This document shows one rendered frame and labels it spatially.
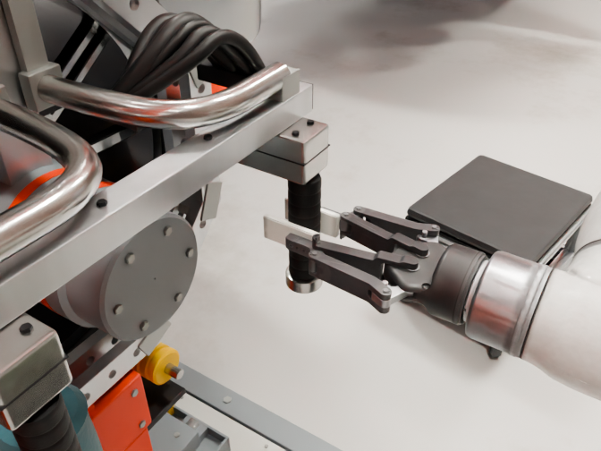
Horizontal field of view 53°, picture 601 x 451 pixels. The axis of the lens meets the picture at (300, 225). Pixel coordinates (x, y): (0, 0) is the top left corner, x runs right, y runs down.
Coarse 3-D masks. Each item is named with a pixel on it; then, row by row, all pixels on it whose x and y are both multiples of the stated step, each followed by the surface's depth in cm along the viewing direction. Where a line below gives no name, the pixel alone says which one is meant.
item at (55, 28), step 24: (48, 0) 69; (48, 24) 78; (72, 24) 74; (96, 24) 71; (48, 48) 85; (72, 48) 71; (96, 48) 73; (120, 48) 74; (72, 72) 73; (96, 72) 83; (120, 72) 79; (72, 120) 92; (96, 120) 89; (96, 144) 78; (120, 144) 88; (144, 144) 86; (120, 168) 90; (48, 312) 86; (72, 336) 83
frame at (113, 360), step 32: (0, 0) 51; (96, 0) 60; (128, 0) 62; (128, 32) 69; (160, 96) 78; (192, 96) 75; (192, 224) 84; (96, 352) 82; (128, 352) 81; (96, 384) 77
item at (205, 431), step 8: (176, 408) 127; (176, 416) 128; (184, 416) 126; (192, 416) 125; (192, 424) 122; (200, 424) 124; (200, 432) 122; (208, 432) 124; (216, 432) 122; (200, 440) 122; (208, 440) 123; (216, 440) 123; (224, 440) 120; (200, 448) 121; (208, 448) 121; (216, 448) 119; (224, 448) 121
